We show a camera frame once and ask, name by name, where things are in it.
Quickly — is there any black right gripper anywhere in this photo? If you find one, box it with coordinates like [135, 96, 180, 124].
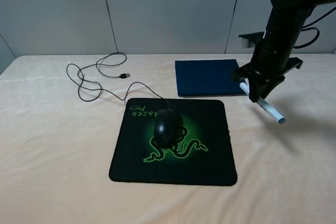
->
[233, 57, 303, 103]

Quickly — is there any white marker pen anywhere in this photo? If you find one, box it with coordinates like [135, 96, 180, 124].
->
[239, 82, 286, 124]

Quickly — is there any black computer mouse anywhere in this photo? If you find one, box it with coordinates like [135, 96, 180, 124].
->
[153, 109, 182, 149]

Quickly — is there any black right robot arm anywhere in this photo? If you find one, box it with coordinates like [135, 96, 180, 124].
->
[234, 0, 335, 102]

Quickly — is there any dark blue notebook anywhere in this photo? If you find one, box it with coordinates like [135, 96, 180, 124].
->
[175, 59, 245, 97]

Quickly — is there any black green razer mousepad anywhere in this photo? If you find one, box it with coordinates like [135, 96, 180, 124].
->
[109, 98, 237, 186]

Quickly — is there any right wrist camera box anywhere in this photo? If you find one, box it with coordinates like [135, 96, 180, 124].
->
[238, 31, 265, 48]

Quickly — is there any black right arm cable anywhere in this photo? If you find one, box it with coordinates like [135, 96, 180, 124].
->
[293, 6, 336, 49]

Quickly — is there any black mouse usb cable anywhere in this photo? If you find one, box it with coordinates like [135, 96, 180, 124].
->
[66, 52, 171, 111]

